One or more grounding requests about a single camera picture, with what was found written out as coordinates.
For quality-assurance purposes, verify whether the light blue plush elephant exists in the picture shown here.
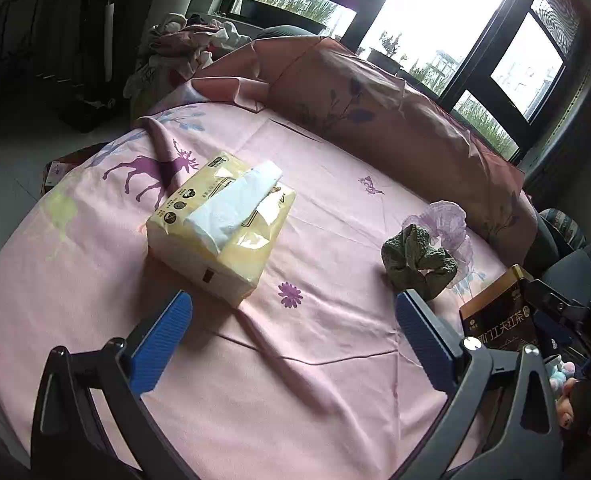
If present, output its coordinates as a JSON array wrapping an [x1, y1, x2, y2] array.
[[545, 354, 575, 396]]

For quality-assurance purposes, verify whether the black gold tea box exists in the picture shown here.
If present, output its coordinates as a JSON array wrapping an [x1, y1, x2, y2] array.
[[459, 264, 537, 351]]

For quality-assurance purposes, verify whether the dark grey sofa cushion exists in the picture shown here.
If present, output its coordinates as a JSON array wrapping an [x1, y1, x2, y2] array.
[[524, 209, 591, 321]]

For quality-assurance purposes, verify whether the striped cushion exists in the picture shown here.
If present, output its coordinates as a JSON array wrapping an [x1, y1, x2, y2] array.
[[539, 208, 587, 250]]

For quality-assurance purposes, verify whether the lilac mesh scrunchie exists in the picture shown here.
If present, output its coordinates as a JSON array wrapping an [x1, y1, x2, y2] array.
[[402, 200, 473, 287]]

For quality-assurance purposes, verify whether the yellow tissue pack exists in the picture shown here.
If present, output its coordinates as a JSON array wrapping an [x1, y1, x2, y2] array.
[[146, 152, 296, 307]]

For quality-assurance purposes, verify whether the red box on floor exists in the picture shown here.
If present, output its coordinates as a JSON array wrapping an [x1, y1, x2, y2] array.
[[41, 143, 106, 196]]

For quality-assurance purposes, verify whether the pile of clothes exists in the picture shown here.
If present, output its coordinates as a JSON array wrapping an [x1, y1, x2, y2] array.
[[123, 13, 252, 102]]

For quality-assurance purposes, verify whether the pink leaf print pillow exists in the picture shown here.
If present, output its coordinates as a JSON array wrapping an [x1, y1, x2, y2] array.
[[190, 36, 536, 266]]

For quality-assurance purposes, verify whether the black window frame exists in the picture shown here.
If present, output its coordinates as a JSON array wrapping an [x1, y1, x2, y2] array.
[[220, 0, 588, 162]]

